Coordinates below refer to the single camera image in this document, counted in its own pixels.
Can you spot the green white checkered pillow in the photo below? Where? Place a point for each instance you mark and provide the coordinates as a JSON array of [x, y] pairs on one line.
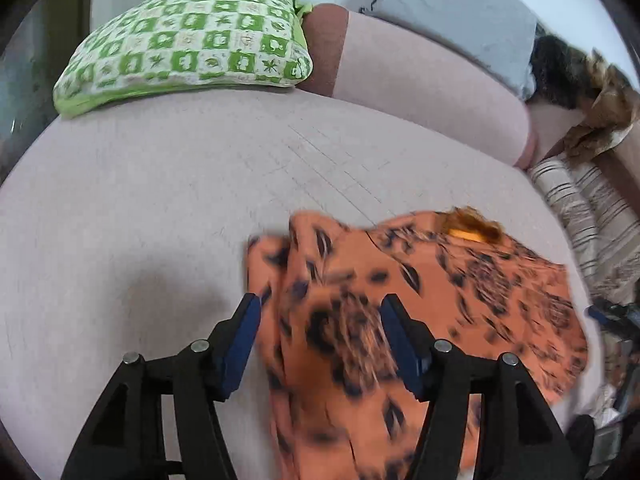
[[165, 46]]

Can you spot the pink bolster cushion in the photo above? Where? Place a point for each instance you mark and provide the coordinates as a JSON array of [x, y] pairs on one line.
[[378, 65]]

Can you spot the orange black floral blouse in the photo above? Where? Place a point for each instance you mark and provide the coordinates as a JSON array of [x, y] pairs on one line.
[[365, 332]]

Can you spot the brown crumpled cloth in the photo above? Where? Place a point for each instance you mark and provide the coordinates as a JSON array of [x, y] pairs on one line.
[[608, 118]]

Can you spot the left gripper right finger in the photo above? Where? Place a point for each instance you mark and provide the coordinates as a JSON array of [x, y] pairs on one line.
[[519, 437]]

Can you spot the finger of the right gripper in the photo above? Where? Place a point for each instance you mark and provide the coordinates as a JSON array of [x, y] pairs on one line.
[[621, 320]]

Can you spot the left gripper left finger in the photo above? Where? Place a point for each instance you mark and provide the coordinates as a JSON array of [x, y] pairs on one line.
[[157, 419]]

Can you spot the grey pillow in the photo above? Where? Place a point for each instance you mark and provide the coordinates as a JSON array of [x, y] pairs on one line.
[[497, 35]]

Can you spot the wooden stained glass door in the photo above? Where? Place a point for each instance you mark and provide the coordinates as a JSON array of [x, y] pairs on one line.
[[30, 65]]

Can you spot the striped beige floral blanket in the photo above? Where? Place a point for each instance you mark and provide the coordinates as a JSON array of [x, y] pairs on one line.
[[599, 223]]

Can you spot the black furry garment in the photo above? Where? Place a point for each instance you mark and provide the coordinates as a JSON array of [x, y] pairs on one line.
[[563, 74]]

